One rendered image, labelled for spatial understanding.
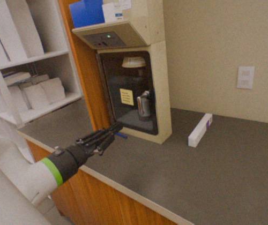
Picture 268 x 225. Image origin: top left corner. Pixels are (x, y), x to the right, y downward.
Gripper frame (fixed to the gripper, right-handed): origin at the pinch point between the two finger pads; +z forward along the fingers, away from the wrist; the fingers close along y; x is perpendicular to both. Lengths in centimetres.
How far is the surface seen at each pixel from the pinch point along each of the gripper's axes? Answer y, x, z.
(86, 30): 18.5, -35.1, 11.5
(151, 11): -4.6, -38.2, 24.9
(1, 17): 124, -52, 22
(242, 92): -30, 6, 66
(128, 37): 0.6, -30.6, 16.3
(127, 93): 10.7, -5.4, 21.5
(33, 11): 157, -59, 64
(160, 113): -5.2, 4.1, 24.6
